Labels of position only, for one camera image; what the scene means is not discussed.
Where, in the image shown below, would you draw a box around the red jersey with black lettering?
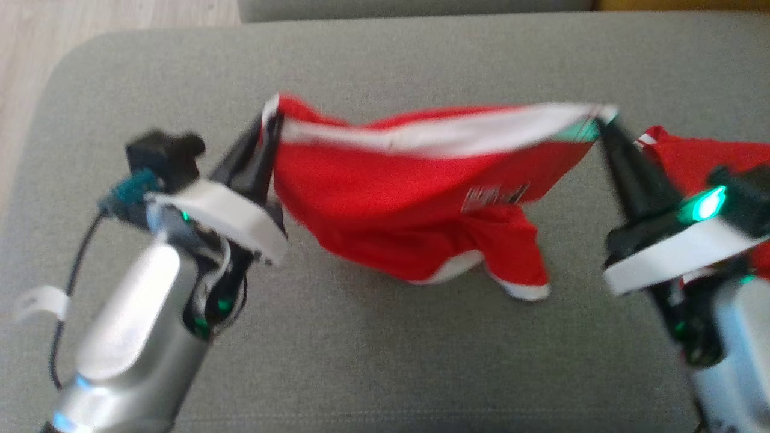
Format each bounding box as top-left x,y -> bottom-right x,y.
638,125 -> 770,280

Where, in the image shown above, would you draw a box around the red shorts with white trim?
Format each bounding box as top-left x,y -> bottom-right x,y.
262,93 -> 619,301

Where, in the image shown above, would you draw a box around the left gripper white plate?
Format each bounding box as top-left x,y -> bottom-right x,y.
147,114 -> 289,266

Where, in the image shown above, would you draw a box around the grey sofa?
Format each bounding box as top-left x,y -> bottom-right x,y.
0,12 -> 770,433

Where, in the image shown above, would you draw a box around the left arm cable teal plug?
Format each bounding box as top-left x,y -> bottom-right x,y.
48,168 -> 160,392

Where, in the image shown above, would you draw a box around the white cable label tag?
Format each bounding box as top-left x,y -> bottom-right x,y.
12,286 -> 70,322

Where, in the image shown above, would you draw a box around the grey sofa cushion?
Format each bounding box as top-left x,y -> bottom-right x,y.
238,0 -> 596,23

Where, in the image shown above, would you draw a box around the yellow sofa cushion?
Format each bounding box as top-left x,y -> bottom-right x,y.
593,0 -> 770,13

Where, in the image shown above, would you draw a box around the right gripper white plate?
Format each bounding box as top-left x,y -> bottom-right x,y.
596,120 -> 770,295

